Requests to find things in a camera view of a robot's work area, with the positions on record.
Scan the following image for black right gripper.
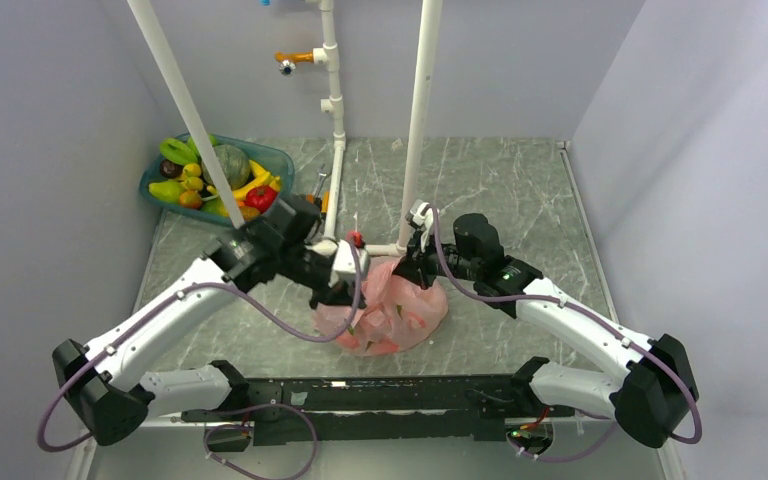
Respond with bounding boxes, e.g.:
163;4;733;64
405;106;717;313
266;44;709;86
390;225;481;290

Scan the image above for pink peach-print plastic bag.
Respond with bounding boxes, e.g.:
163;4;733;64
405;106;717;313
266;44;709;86
335;257;449;356

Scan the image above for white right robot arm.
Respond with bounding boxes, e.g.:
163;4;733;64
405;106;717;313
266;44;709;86
395;201;703;448

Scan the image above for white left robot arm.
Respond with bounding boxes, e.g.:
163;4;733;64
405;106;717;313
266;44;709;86
52;197;370;446

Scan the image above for green melon fake fruit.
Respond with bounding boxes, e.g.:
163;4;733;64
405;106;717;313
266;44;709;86
213;144;251;190

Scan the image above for small orange fake fruit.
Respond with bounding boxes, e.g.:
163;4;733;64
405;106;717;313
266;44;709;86
178;190;204;210

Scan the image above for green mango fake fruit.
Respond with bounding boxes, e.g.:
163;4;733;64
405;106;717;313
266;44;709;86
146;180;187;205

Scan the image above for dark plum fake fruit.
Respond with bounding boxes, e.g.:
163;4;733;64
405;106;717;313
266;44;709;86
158;159;183;179

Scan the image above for yellow banana in basket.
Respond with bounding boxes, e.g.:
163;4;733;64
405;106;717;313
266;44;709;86
232;160;283;201

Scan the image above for silver wrench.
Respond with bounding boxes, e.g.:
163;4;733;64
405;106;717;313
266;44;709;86
312;171;330;199

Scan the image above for yellow banana bunch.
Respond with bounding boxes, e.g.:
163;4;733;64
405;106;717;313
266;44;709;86
177;163;204;192

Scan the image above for teal fruit basket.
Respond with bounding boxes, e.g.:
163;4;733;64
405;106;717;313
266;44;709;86
139;135;296;228

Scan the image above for green banana bunch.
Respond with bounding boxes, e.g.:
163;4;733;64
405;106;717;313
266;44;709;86
159;137;201;166

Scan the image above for orange faucet valve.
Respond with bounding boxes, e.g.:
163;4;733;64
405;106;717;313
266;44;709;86
274;51;315;77

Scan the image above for white pvc pipe assembly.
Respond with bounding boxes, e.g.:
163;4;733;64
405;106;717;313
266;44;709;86
304;0;412;258

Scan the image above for white left slanted pole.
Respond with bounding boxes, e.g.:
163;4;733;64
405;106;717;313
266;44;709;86
127;0;245;228

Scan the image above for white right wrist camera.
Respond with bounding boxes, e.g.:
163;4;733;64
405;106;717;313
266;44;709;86
405;199;435;252

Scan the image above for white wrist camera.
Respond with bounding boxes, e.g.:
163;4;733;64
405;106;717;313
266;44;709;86
405;199;435;252
331;230;370;285

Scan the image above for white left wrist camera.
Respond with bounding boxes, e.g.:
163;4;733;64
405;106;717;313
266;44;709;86
331;230;370;285

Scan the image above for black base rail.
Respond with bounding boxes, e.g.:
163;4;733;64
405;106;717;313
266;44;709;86
181;374;572;446

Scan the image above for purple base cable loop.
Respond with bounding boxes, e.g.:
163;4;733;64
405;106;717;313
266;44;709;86
202;404;319;480

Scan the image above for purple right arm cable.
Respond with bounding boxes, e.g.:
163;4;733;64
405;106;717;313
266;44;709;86
423;203;703;445

